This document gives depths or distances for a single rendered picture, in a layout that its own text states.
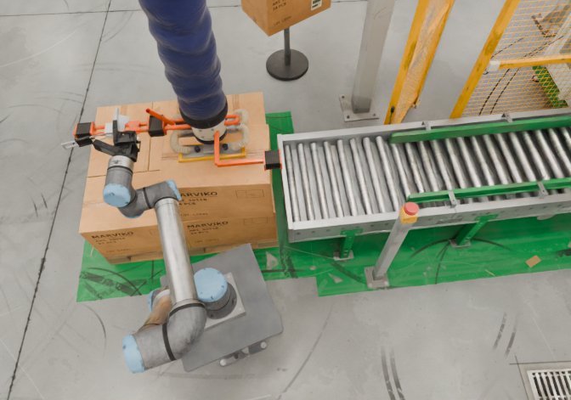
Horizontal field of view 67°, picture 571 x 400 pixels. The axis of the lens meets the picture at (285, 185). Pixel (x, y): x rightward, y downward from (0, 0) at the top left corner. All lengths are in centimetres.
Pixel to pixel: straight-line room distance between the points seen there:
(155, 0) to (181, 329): 105
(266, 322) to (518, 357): 172
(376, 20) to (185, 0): 179
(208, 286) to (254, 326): 38
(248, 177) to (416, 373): 162
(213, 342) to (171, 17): 146
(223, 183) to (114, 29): 292
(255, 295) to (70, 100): 278
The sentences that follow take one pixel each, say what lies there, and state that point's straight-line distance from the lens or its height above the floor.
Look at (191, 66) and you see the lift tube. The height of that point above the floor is 171.
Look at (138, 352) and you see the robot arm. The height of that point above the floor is 157.
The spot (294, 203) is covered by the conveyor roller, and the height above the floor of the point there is 55.
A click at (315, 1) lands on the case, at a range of 364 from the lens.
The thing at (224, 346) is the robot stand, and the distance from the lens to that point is 221.
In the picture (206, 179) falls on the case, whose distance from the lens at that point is 233.
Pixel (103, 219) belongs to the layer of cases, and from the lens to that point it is 287.
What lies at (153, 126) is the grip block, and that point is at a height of 126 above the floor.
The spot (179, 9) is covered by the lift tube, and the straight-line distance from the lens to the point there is 160.
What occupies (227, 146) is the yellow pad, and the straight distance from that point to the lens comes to 217.
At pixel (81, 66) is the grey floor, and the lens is 464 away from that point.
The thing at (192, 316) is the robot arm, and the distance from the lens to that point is 141.
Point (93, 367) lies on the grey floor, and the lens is 319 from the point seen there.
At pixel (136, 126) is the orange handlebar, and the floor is 126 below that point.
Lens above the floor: 290
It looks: 60 degrees down
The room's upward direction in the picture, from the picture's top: 2 degrees counter-clockwise
